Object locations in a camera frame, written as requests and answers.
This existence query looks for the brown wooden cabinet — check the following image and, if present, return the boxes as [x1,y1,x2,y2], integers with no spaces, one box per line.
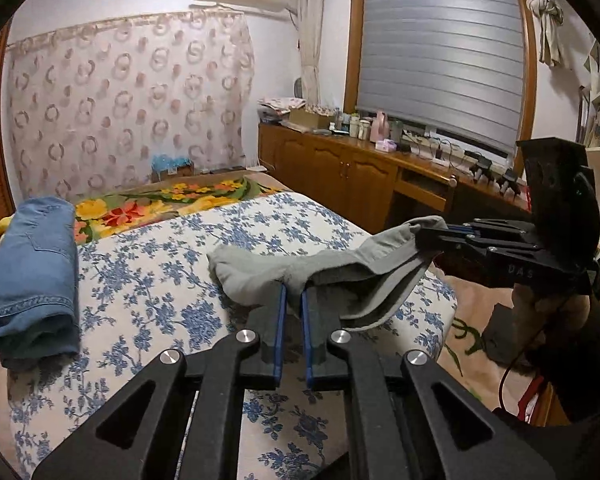
[258,124,530,233]

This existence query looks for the grey pants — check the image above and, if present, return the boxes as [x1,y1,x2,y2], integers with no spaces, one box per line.
[208,216,448,332]

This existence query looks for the blue item on box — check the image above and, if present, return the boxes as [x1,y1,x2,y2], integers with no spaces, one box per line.
[151,155,192,174]

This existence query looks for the right hand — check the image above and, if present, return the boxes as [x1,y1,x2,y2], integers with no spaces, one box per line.
[512,284,592,368]

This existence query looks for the yellow plush toy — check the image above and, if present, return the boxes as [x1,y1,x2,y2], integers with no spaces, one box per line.
[0,216,14,236]

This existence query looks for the cardboard box on cabinet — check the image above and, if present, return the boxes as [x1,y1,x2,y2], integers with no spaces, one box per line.
[288,108,332,130]

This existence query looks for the beige tied curtain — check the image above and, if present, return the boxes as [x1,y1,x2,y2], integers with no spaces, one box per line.
[297,0,324,105]

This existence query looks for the folded blue jeans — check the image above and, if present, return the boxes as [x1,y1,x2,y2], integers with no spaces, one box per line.
[0,196,80,372]

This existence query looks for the blue floral white bedspread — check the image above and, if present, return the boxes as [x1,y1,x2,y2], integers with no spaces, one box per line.
[7,190,458,480]

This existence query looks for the pink bottle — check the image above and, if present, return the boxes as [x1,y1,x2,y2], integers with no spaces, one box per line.
[370,110,390,143]

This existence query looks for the grey window blind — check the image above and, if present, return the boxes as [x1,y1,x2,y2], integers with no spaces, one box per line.
[356,0,524,157]

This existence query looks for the pink circle patterned curtain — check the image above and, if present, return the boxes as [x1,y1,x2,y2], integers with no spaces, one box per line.
[7,8,254,200]

